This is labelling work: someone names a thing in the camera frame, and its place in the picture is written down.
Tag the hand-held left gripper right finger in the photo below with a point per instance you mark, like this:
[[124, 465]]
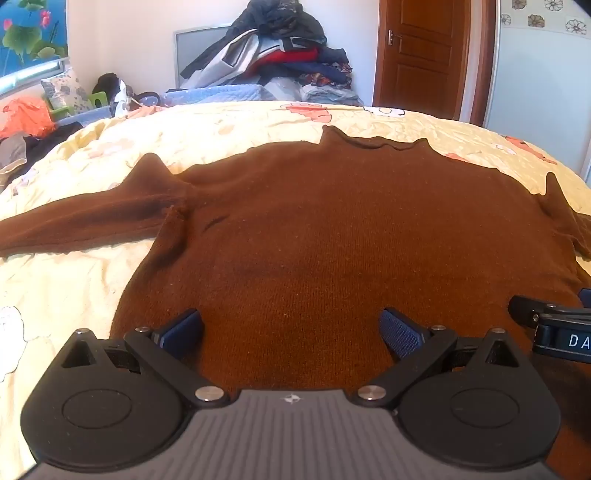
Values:
[[401, 331]]

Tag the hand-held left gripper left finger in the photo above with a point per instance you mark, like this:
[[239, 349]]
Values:
[[181, 331]]

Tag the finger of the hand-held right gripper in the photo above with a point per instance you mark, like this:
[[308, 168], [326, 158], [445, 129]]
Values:
[[585, 297], [524, 310]]

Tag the brown knit sweater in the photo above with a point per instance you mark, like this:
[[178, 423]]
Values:
[[323, 240]]

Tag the pile of mixed clothes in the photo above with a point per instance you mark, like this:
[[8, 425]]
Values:
[[277, 46]]

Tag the yellow printed bedspread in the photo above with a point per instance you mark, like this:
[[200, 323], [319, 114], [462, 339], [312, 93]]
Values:
[[78, 295]]

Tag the white flower-print wardrobe door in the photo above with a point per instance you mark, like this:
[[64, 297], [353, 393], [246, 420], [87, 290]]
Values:
[[540, 78]]

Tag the black cloth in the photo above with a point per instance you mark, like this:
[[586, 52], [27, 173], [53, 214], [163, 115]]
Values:
[[48, 138]]

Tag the white plastic bag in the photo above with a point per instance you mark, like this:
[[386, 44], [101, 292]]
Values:
[[119, 99]]

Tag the light blue quilt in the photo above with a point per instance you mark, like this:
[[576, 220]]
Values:
[[217, 93]]

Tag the grey cloth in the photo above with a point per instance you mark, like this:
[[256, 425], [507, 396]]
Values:
[[11, 152]]

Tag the green plastic stool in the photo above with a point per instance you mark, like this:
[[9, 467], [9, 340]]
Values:
[[99, 98]]

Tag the orange cloth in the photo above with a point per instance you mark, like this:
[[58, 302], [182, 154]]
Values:
[[25, 115]]

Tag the floral pillow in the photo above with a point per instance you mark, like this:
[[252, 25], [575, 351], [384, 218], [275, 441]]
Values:
[[67, 90]]

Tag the brown wooden door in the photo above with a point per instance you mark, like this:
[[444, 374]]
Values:
[[420, 55]]

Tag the grey framed panel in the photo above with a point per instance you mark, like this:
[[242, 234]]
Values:
[[196, 55]]

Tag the lotus print window blind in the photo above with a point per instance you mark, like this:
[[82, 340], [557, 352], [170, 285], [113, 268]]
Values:
[[32, 32]]

